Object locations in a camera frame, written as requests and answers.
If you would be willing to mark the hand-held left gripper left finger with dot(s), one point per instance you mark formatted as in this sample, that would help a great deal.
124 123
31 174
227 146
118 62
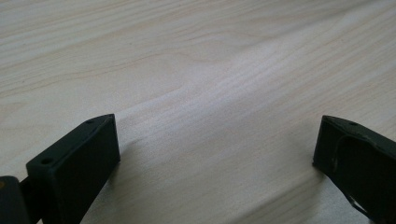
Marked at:
77 161

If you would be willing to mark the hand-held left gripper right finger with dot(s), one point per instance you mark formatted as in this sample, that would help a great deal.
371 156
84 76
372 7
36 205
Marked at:
358 161

